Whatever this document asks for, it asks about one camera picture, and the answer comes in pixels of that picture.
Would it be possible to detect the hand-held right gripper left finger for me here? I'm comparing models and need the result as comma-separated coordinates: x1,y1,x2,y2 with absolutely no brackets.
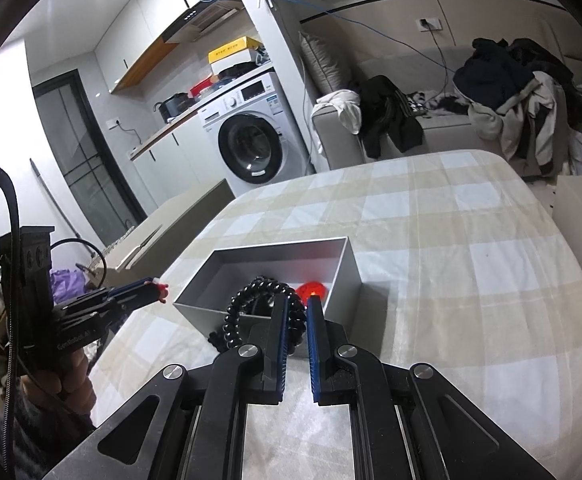
41,295,290,480

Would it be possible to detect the person's left hand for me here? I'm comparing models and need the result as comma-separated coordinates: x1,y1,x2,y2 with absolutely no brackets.
20,346,98,412

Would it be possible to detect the broom handle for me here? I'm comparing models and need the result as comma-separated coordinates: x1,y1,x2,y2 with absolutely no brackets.
30,158,79,241

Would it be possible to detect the black bag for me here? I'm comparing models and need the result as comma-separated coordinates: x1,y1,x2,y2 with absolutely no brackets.
216,60,272,81

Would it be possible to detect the white wall cabinet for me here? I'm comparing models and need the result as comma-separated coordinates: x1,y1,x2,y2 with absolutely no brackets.
94,0,252,95

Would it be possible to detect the brown cardboard box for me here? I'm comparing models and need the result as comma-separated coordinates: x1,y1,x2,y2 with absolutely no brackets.
104,180,237,273

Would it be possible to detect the beige garment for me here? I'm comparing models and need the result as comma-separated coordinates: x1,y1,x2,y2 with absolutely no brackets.
467,72,579,176

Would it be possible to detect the range hood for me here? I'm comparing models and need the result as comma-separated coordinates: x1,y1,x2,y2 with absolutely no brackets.
162,0,247,43

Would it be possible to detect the red container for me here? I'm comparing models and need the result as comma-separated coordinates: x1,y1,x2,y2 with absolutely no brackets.
189,77,220,98

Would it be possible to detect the yellow box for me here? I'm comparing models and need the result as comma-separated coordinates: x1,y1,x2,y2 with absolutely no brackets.
207,36,264,65

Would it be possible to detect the black pot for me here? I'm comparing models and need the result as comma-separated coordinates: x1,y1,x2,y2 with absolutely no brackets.
153,92,192,121

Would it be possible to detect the blue cable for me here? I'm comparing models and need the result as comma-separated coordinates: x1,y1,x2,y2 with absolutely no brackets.
271,0,454,81

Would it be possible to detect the purple plastic bag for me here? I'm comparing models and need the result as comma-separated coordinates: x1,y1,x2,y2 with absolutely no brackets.
50,267,89,306

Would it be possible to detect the dark clothes pile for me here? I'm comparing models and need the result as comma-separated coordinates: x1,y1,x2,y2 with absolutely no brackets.
453,37,576,111

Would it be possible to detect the grey pillow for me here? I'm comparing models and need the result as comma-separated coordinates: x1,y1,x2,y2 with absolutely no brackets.
298,31,354,96

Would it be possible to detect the white washing machine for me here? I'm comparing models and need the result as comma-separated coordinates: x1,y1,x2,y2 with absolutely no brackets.
197,65,312,197

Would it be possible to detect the black beaded bracelet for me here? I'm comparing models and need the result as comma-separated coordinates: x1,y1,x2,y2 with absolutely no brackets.
210,276,308,353

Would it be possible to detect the red round hair accessory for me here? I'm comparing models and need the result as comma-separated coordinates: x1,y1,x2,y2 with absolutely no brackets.
296,281,329,303

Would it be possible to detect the white counter cabinet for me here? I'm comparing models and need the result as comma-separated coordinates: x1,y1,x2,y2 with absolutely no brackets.
130,107,237,211

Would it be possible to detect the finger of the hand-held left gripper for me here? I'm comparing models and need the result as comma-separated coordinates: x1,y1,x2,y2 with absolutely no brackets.
85,278,161,307
90,291,161,324

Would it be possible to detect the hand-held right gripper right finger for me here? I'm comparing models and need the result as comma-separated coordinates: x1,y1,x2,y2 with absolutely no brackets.
306,295,564,480

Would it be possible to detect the white garment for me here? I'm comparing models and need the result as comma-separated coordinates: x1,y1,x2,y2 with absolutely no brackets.
316,89,363,135

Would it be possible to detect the black and white patterned cloth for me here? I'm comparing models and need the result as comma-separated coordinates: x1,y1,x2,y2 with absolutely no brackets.
406,90,472,116

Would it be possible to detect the grey cardboard box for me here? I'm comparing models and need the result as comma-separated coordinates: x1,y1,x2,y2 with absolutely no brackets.
172,236,363,358

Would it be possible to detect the beige sofa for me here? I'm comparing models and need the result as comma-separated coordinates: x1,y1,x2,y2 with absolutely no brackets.
311,42,582,181

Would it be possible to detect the black-framed glass door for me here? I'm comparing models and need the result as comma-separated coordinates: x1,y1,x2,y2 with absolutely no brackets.
32,70,147,228

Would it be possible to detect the black garment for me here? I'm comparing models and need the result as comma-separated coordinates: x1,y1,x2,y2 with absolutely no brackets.
360,75,424,158

